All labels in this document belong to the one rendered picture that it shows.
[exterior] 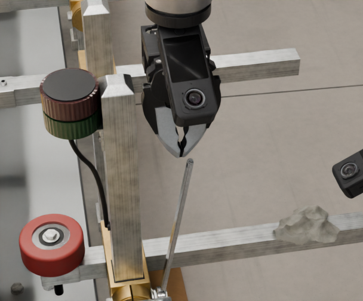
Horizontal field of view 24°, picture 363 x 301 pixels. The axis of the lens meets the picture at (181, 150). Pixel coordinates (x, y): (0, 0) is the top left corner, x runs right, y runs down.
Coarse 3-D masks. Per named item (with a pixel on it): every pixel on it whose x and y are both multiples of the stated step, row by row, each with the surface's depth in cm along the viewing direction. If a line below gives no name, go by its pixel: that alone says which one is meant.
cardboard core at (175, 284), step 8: (152, 272) 213; (160, 272) 211; (176, 272) 212; (152, 280) 212; (160, 280) 210; (168, 280) 209; (176, 280) 210; (152, 288) 211; (168, 288) 207; (176, 288) 207; (184, 288) 210; (168, 296) 205; (176, 296) 205; (184, 296) 207
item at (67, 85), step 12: (60, 72) 90; (72, 72) 90; (84, 72) 90; (48, 84) 88; (60, 84) 88; (72, 84) 88; (84, 84) 88; (48, 96) 87; (60, 96) 87; (72, 96) 87; (84, 96) 87; (72, 144) 93; (84, 156) 95; (96, 180) 97; (108, 228) 102
